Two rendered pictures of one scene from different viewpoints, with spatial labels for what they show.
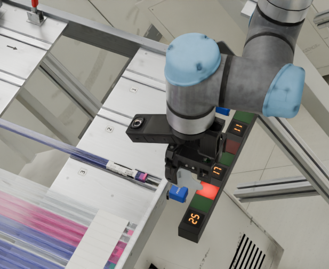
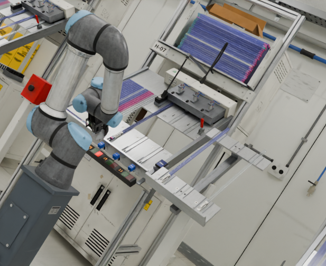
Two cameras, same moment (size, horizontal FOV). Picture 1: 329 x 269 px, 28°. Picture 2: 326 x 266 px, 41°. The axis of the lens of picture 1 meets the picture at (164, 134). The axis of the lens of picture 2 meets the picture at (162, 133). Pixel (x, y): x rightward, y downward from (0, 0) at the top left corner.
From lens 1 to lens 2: 203 cm
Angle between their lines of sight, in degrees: 64
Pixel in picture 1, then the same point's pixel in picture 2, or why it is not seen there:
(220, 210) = (130, 235)
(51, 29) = (194, 135)
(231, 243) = not seen: hidden behind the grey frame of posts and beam
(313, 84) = (158, 252)
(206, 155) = (90, 119)
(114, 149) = (128, 136)
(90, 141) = (134, 132)
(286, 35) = (99, 107)
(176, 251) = (114, 206)
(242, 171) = not seen: outside the picture
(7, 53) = (185, 123)
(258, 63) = (89, 93)
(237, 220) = not seen: hidden behind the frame
